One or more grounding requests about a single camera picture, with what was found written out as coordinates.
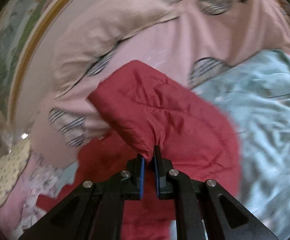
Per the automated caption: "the red quilted puffer jacket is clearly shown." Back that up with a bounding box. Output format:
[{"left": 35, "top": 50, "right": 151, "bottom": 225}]
[{"left": 37, "top": 61, "right": 240, "bottom": 239}]

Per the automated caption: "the pink floral fabric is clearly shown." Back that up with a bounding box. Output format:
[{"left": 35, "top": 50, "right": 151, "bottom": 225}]
[{"left": 0, "top": 153, "right": 63, "bottom": 239}]

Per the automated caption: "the yellow floral fabric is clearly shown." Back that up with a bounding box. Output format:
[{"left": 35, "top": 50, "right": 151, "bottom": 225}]
[{"left": 0, "top": 138, "right": 31, "bottom": 207}]

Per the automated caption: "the light teal floral bedsheet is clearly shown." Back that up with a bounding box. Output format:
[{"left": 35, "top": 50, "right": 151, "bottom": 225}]
[{"left": 193, "top": 50, "right": 290, "bottom": 239}]

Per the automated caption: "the beige pillow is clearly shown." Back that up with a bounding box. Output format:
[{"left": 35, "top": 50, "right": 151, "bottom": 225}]
[{"left": 52, "top": 0, "right": 180, "bottom": 97}]

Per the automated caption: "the green patterned wooden headboard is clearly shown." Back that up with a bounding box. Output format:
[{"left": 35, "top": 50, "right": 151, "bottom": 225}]
[{"left": 0, "top": 0, "right": 96, "bottom": 126}]

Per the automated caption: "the pink duvet with plaid hearts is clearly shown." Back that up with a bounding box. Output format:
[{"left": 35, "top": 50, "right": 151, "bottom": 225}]
[{"left": 30, "top": 0, "right": 290, "bottom": 168}]

